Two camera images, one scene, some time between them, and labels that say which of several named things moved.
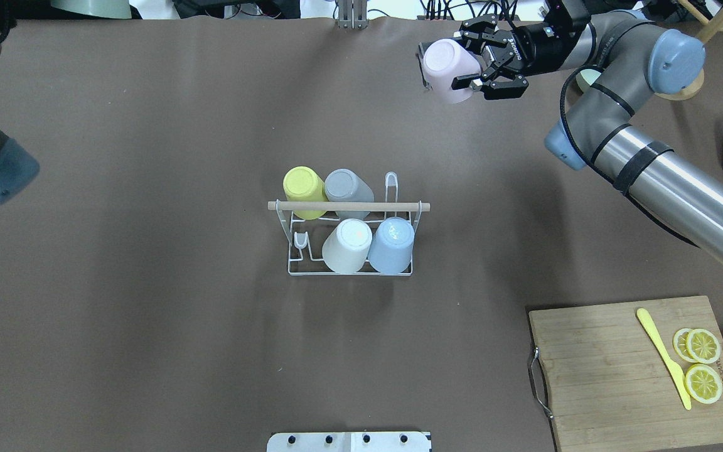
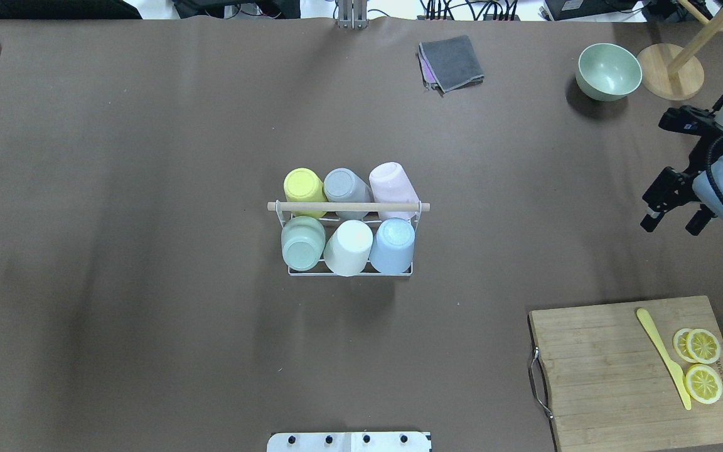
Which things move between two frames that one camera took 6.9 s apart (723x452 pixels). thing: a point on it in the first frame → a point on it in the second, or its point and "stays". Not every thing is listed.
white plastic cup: (346, 249) stays
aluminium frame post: (353, 14) stays
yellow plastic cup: (303, 184) stays
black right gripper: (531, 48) → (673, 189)
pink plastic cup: (444, 60) → (390, 182)
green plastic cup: (112, 9) → (303, 239)
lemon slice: (703, 383) stays
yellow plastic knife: (678, 373) stays
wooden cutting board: (610, 385) stays
